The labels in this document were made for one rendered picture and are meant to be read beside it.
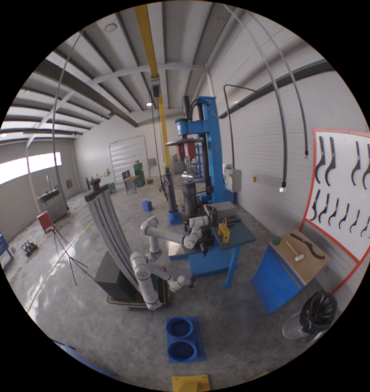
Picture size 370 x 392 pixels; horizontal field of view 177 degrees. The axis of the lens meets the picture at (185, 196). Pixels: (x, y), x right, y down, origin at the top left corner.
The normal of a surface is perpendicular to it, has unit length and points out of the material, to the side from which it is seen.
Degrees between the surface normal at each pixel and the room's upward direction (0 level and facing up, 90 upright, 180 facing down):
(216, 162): 90
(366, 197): 90
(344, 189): 90
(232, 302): 0
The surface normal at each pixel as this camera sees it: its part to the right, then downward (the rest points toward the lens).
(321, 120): -0.99, 0.14
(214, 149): 0.10, 0.33
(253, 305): -0.11, -0.93
